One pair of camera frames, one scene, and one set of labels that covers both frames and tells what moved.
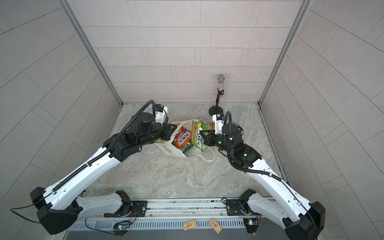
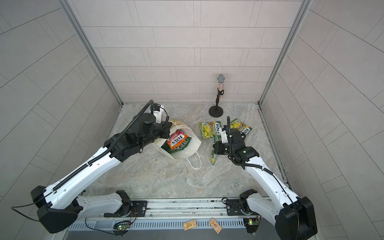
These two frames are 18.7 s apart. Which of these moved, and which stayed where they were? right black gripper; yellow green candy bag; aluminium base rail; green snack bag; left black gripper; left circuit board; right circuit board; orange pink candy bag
Moved: orange pink candy bag; right black gripper; green snack bag; yellow green candy bag
Stayed: right circuit board; aluminium base rail; left black gripper; left circuit board
